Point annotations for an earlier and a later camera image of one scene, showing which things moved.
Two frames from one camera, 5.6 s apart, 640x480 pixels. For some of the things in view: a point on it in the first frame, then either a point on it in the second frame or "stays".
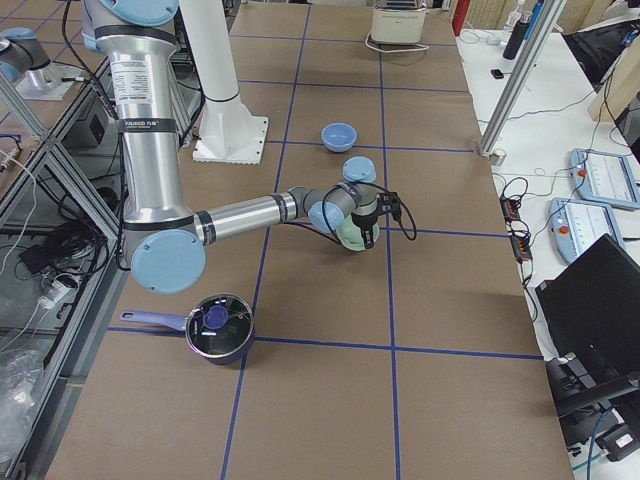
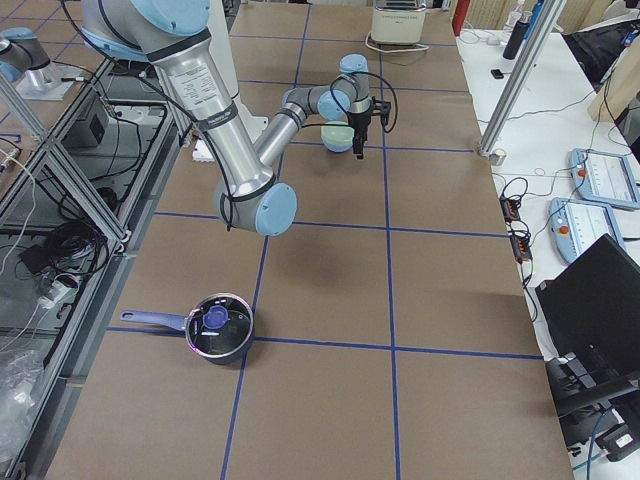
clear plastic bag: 20,372 stays
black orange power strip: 519,232 stays
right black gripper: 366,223 to 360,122
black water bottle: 516,35 stays
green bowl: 350,236 to 339,135
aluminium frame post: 511,94 stays
